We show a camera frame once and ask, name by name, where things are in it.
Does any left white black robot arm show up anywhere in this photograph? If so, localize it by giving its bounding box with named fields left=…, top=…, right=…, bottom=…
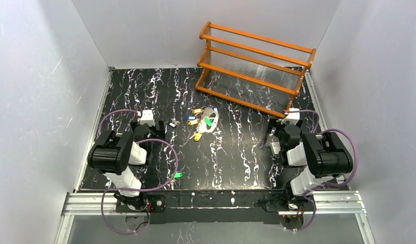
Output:
left=87, top=120, right=165, bottom=207

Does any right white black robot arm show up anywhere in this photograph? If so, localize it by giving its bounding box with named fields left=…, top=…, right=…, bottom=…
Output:
left=267, top=117, right=353, bottom=205

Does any green tag key near edge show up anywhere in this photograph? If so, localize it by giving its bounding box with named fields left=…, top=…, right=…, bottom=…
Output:
left=170, top=172, right=183, bottom=184

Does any yellow tag upper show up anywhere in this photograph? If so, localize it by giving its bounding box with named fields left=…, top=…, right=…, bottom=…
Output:
left=192, top=108, right=203, bottom=114

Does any orange two-tier rack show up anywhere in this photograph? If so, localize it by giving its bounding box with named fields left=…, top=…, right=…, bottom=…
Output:
left=195, top=21, right=316, bottom=118

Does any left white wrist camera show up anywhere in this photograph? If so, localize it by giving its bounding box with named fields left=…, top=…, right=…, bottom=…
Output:
left=139, top=109, right=155, bottom=127

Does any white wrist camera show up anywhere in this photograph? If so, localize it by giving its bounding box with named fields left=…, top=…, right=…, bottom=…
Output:
left=281, top=108, right=300, bottom=126
left=139, top=109, right=155, bottom=127

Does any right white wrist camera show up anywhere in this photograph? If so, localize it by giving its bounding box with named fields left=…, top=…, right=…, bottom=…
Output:
left=281, top=108, right=300, bottom=126

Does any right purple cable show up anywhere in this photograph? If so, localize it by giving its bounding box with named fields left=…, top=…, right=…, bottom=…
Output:
left=279, top=109, right=359, bottom=232

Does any purple cable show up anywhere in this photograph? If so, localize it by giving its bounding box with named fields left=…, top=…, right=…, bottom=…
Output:
left=97, top=109, right=179, bottom=235
left=279, top=109, right=359, bottom=232

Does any aluminium front rail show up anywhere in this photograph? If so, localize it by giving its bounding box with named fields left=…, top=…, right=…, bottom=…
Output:
left=62, top=190, right=367, bottom=216

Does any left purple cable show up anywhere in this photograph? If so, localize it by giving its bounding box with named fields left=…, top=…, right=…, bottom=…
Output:
left=97, top=109, right=179, bottom=235

